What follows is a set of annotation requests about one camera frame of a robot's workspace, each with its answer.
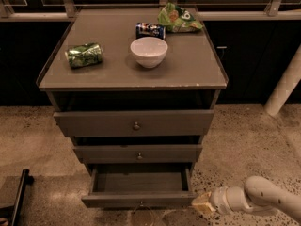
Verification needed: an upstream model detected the grey bottom drawer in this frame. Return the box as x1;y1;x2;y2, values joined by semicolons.
82;163;197;208

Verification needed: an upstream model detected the grey drawer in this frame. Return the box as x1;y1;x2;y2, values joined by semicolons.
82;163;197;208
54;110;214;137
73;144;202;164

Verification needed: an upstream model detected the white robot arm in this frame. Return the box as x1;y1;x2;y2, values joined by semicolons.
192;45;301;223

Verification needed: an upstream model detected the grey drawer cabinet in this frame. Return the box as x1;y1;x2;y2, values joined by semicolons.
36;6;229;178

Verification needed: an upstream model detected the grey middle drawer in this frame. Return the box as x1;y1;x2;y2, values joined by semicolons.
73;144;202;164

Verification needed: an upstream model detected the grey top drawer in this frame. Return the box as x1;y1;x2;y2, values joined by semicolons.
54;110;214;137

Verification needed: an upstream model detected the white ceramic bowl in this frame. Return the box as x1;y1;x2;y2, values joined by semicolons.
130;37;168;69

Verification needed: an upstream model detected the blue soda can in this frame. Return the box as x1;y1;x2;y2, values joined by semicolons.
135;23;166;40

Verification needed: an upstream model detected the green chip bag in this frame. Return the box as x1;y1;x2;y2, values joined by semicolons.
158;3;203;33

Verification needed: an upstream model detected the crushed green soda can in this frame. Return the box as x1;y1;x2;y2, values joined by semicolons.
65;42;103;69

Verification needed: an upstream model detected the black object on floor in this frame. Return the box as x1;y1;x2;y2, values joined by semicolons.
0;169;35;226

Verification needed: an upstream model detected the metal window railing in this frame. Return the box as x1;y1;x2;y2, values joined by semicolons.
0;0;301;22

